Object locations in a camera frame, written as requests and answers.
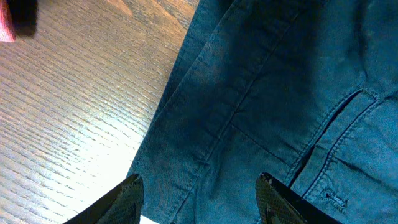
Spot navy blue shorts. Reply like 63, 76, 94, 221
129, 0, 397, 223

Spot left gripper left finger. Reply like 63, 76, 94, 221
65, 174, 144, 224

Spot red folded garment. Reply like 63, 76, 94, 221
0, 0, 16, 42

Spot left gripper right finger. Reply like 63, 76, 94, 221
256, 172, 339, 224

